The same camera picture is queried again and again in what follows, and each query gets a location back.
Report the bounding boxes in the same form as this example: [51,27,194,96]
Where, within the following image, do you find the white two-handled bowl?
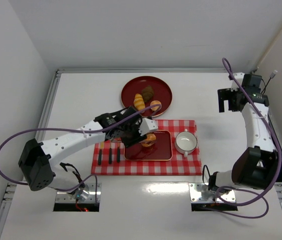
[174,129,198,158]

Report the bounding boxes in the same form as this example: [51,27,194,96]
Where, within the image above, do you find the gold knife black handle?
[97,142,104,166]

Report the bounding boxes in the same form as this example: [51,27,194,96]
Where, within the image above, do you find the round red plate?
[121,76,172,117]

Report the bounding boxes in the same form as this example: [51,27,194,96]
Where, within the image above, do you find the sesame bun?
[140,133,157,148]

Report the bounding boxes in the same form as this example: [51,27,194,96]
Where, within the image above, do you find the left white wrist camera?
[139,118,158,136]

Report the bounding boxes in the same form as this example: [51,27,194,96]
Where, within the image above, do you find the aluminium table frame rail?
[1,68,282,240]

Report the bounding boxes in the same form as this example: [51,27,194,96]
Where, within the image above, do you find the round pale bun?
[150,100,161,112]

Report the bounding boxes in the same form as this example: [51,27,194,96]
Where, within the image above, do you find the stainless steel tongs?
[140,131,158,148]

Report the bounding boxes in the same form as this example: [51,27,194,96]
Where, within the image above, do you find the metal base plate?
[188,182,223,204]
[55,183,102,205]

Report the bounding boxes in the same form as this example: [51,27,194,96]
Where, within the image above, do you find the red white checkered cloth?
[91,119,202,176]

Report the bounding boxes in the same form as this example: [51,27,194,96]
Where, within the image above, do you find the gold spoon black handle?
[116,143,121,163]

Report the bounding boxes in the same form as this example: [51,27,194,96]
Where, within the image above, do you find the striped orange bread roll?
[133,93,145,111]

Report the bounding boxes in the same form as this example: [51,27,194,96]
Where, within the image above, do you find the rectangular red tray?
[124,130,173,161]

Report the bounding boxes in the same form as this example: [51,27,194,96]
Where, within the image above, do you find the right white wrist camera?
[231,72,245,92]

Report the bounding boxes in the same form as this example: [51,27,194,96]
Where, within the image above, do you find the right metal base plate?
[188,182,223,204]

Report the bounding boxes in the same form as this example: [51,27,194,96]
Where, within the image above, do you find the dark brown bread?
[141,85,154,103]

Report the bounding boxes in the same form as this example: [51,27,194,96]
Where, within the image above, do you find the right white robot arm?
[208,73,278,193]

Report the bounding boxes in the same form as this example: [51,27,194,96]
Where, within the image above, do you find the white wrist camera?
[231,72,245,92]
[139,118,158,136]

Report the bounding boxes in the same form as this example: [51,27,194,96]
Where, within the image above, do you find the gold fork black handle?
[108,144,113,165]

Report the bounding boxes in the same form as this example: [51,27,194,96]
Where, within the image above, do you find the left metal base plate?
[55,183,102,205]

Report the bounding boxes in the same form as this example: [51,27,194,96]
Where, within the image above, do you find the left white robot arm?
[19,106,157,194]

